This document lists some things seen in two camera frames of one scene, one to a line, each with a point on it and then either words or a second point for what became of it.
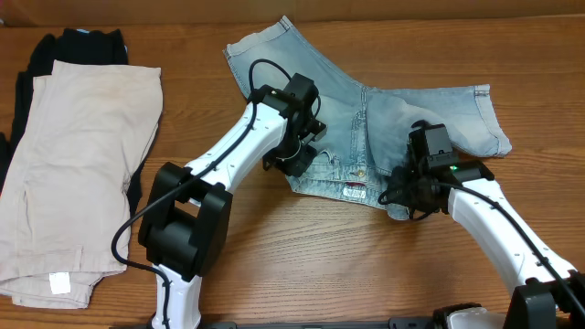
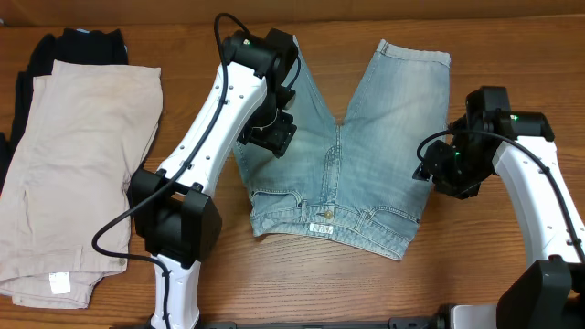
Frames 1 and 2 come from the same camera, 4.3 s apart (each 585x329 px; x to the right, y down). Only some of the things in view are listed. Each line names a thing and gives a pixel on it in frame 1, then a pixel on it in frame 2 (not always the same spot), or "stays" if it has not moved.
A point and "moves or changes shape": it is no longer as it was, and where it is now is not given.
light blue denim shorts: x=367 y=129 moves or changes shape
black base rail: x=403 y=323 stays
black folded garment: x=77 y=46 stays
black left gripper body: x=295 y=160 -> x=276 y=137
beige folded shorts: x=64 y=201 stays
